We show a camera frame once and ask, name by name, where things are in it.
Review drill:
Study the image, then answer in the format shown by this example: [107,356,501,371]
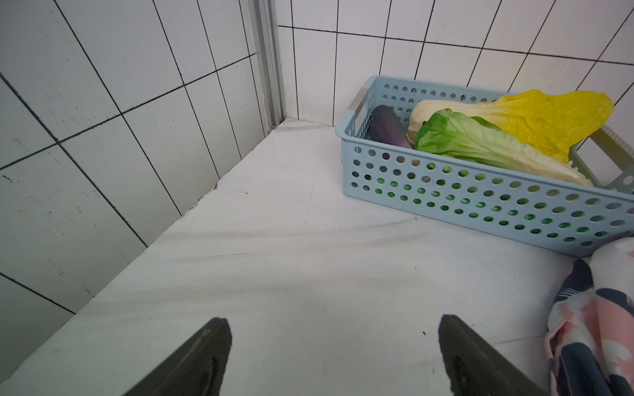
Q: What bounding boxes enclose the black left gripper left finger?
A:
[126,318,232,395]

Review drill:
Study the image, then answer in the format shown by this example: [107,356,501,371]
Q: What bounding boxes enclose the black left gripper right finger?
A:
[439,314,545,396]

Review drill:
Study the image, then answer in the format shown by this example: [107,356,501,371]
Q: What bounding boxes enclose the pink shark print shorts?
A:
[545,237,633,395]

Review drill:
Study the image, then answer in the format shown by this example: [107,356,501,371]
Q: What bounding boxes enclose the light blue perforated basket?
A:
[336,76,633,257]

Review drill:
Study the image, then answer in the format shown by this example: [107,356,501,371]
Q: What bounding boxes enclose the green toy lettuce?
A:
[414,109,593,186]

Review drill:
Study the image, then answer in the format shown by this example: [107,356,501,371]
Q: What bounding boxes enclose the purple toy eggplant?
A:
[369,105,412,149]

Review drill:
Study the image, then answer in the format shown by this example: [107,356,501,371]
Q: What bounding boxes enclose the yellow toy cabbage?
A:
[407,90,614,163]

